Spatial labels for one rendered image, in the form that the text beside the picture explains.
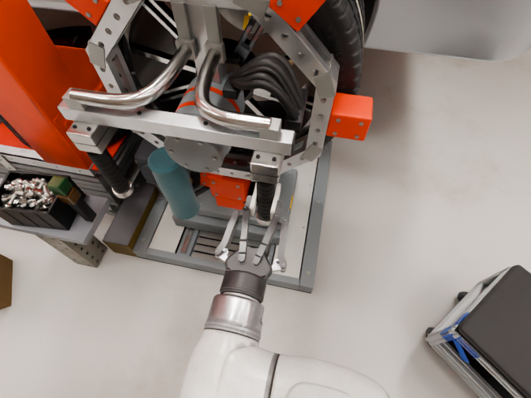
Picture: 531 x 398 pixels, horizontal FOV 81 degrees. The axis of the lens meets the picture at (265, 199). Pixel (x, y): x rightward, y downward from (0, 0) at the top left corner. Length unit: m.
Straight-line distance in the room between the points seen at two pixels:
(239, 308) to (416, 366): 1.07
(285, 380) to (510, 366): 0.87
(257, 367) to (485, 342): 0.87
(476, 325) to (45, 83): 1.42
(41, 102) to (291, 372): 0.89
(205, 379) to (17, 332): 1.29
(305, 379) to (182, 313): 1.01
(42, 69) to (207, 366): 0.84
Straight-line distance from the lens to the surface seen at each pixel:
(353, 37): 0.72
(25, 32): 1.02
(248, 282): 0.52
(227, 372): 0.48
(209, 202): 1.35
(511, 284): 1.34
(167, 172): 0.82
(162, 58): 0.89
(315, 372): 0.48
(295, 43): 0.63
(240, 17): 1.33
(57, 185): 1.02
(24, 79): 1.01
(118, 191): 0.78
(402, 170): 1.86
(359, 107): 0.74
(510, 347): 1.26
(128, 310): 1.51
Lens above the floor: 1.36
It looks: 58 degrees down
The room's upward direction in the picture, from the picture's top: straight up
